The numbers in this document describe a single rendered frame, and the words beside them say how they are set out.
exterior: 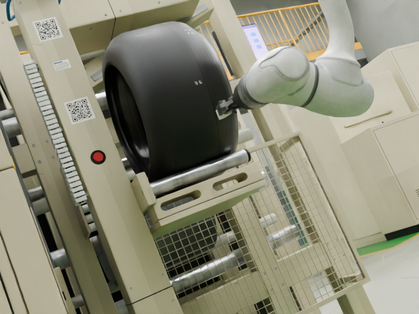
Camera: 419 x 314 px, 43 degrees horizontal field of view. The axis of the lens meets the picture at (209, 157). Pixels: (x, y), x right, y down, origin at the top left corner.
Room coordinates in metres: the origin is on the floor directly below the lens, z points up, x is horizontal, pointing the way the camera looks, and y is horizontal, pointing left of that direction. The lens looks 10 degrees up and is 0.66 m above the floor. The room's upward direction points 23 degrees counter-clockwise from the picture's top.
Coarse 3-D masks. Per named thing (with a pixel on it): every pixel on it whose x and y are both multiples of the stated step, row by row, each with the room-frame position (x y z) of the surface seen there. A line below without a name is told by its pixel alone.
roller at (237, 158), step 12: (228, 156) 1.61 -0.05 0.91; (240, 156) 1.62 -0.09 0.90; (192, 168) 1.57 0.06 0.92; (204, 168) 1.58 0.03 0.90; (216, 168) 1.59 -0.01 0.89; (228, 168) 1.62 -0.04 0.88; (156, 180) 1.54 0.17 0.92; (168, 180) 1.53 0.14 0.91; (180, 180) 1.55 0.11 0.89; (192, 180) 1.57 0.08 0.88; (156, 192) 1.52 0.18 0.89
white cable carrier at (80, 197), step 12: (36, 72) 1.53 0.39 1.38; (36, 84) 1.52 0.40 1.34; (36, 96) 1.52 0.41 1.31; (48, 108) 1.53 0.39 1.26; (48, 120) 1.54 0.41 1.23; (48, 132) 1.55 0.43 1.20; (60, 132) 1.55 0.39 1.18; (60, 144) 1.53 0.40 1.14; (60, 156) 1.52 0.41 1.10; (72, 168) 1.53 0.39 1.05; (72, 180) 1.52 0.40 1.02; (72, 192) 1.52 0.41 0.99; (84, 192) 1.53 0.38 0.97
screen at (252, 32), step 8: (248, 32) 5.69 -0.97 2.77; (256, 32) 5.74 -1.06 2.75; (216, 40) 5.49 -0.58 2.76; (248, 40) 5.67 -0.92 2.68; (256, 40) 5.72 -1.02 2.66; (256, 48) 5.70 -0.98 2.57; (264, 48) 5.75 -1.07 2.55; (224, 56) 5.47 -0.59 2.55; (256, 56) 5.67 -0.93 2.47; (232, 72) 5.47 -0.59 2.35
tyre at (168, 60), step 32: (128, 32) 1.55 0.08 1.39; (160, 32) 1.53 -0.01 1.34; (128, 64) 1.48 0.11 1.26; (160, 64) 1.46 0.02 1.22; (192, 64) 1.49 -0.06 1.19; (128, 96) 1.91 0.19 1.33; (160, 96) 1.45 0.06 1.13; (192, 96) 1.48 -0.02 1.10; (224, 96) 1.53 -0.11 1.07; (128, 128) 1.94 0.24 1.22; (160, 128) 1.48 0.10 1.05; (192, 128) 1.51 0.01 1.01; (224, 128) 1.56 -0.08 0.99; (128, 160) 1.85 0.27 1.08; (160, 160) 1.55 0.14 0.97; (192, 160) 1.57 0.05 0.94
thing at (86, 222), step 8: (64, 176) 1.96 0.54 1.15; (72, 200) 1.98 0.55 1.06; (80, 208) 1.89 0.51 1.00; (88, 208) 1.91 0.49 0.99; (80, 216) 1.92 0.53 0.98; (88, 216) 1.91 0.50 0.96; (80, 224) 2.02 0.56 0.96; (88, 224) 2.03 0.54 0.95; (88, 232) 1.89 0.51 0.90; (96, 232) 2.04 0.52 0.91
